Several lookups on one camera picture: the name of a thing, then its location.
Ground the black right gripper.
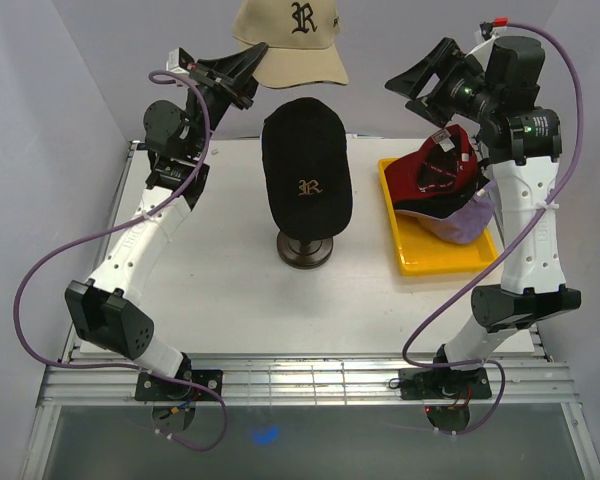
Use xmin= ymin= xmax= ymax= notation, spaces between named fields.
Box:
xmin=382 ymin=37 xmax=498 ymax=129

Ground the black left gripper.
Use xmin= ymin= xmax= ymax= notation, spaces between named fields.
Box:
xmin=185 ymin=44 xmax=270 ymax=160

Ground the beige baseball cap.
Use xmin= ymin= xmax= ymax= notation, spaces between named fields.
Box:
xmin=232 ymin=0 xmax=349 ymax=90

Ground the black baseball cap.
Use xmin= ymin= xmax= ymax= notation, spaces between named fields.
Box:
xmin=261 ymin=97 xmax=353 ymax=241

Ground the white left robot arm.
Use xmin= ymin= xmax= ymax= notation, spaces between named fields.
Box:
xmin=65 ymin=42 xmax=269 ymax=400

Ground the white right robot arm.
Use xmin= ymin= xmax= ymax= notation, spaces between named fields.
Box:
xmin=385 ymin=36 xmax=582 ymax=397

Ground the red baseball cap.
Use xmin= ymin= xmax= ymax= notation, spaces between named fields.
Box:
xmin=384 ymin=125 xmax=481 ymax=218

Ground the lavender baseball cap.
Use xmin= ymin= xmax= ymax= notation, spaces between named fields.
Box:
xmin=418 ymin=181 xmax=495 ymax=245

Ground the yellow plastic tray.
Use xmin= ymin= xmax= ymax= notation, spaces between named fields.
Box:
xmin=377 ymin=158 xmax=498 ymax=277

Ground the beige mannequin head stand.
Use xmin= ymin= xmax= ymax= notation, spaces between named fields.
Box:
xmin=276 ymin=231 xmax=334 ymax=270

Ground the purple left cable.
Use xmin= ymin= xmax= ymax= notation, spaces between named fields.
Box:
xmin=12 ymin=70 xmax=221 ymax=371

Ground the purple cable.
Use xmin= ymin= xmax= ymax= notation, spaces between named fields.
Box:
xmin=402 ymin=19 xmax=587 ymax=371
xmin=12 ymin=70 xmax=221 ymax=371

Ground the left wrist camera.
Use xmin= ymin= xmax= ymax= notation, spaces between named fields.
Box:
xmin=166 ymin=47 xmax=196 ymax=75

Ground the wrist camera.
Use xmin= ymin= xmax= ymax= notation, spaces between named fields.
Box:
xmin=166 ymin=47 xmax=196 ymax=75
xmin=471 ymin=17 xmax=509 ymax=58

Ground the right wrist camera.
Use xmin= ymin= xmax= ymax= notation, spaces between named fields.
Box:
xmin=471 ymin=17 xmax=509 ymax=58

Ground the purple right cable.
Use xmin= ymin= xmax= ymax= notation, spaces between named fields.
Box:
xmin=402 ymin=19 xmax=587 ymax=371

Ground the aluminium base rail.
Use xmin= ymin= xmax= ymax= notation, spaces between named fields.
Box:
xmin=37 ymin=357 xmax=581 ymax=407

